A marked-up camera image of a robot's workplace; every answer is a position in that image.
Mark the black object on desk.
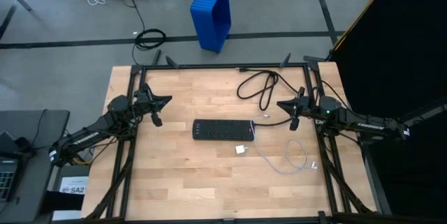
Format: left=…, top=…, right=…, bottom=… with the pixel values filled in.
left=0, top=131, right=36, bottom=158

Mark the coiled black floor cable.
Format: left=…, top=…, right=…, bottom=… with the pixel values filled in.
left=131, top=0, right=167, bottom=66

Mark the yellow cable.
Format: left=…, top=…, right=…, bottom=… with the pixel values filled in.
left=71, top=156, right=92, bottom=166

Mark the grey floor cabinet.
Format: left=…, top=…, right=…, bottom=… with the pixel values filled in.
left=52, top=164, right=90, bottom=222

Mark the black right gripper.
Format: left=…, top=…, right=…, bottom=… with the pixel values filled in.
left=277, top=86, right=320, bottom=132

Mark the black partition with yellow edge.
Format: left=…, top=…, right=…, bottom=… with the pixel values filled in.
left=328, top=0, right=447, bottom=218

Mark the blue plastic bin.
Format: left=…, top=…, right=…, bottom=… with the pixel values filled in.
left=189, top=0, right=233, bottom=54

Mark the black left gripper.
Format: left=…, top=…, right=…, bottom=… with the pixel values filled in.
left=132, top=82, right=173, bottom=128

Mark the black keypad with lit keys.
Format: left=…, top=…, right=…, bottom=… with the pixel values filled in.
left=0, top=157, right=18, bottom=203

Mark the black power strip cable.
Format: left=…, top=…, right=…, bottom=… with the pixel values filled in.
left=235, top=66, right=305, bottom=128

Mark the grey desk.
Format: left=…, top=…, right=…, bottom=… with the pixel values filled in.
left=0, top=109, right=71, bottom=224

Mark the black power strip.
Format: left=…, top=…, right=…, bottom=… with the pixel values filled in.
left=192, top=119, right=255, bottom=142

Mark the black aluminium table frame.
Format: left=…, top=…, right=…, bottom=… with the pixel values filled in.
left=82, top=52, right=394, bottom=224

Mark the white USB cable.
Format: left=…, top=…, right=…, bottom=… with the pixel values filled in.
left=249, top=113, right=319, bottom=176

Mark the white printed sign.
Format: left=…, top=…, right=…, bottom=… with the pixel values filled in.
left=58, top=176, right=89, bottom=195

